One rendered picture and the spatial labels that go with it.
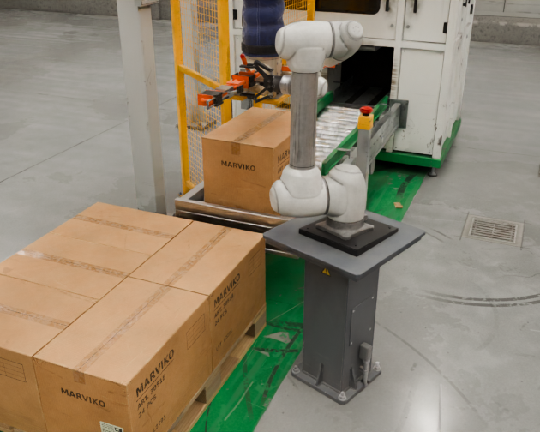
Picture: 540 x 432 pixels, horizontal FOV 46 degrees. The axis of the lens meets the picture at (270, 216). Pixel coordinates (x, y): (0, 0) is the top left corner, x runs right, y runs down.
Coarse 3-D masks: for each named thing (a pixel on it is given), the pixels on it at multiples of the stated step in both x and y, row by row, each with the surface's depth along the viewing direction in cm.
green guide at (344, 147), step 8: (384, 104) 484; (376, 112) 479; (352, 136) 424; (344, 144) 404; (352, 144) 424; (336, 152) 390; (344, 152) 410; (328, 160) 377; (336, 160) 396; (328, 168) 383
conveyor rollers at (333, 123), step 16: (320, 112) 500; (336, 112) 497; (352, 112) 499; (384, 112) 499; (320, 128) 466; (336, 128) 462; (352, 128) 466; (320, 144) 432; (336, 144) 430; (320, 160) 406
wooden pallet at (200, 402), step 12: (264, 312) 330; (252, 324) 320; (264, 324) 333; (240, 336) 304; (252, 336) 324; (240, 348) 315; (228, 360) 306; (240, 360) 309; (216, 372) 284; (228, 372) 298; (204, 384) 273; (216, 384) 286; (204, 396) 278; (192, 408) 277; (204, 408) 278; (180, 420) 270; (192, 420) 270
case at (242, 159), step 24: (240, 120) 345; (264, 120) 345; (288, 120) 345; (216, 144) 318; (240, 144) 312; (264, 144) 310; (288, 144) 322; (216, 168) 324; (240, 168) 318; (264, 168) 312; (216, 192) 330; (240, 192) 324; (264, 192) 318
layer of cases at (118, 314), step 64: (64, 256) 292; (128, 256) 292; (192, 256) 292; (256, 256) 306; (0, 320) 247; (64, 320) 247; (128, 320) 247; (192, 320) 252; (0, 384) 242; (64, 384) 226; (128, 384) 214; (192, 384) 262
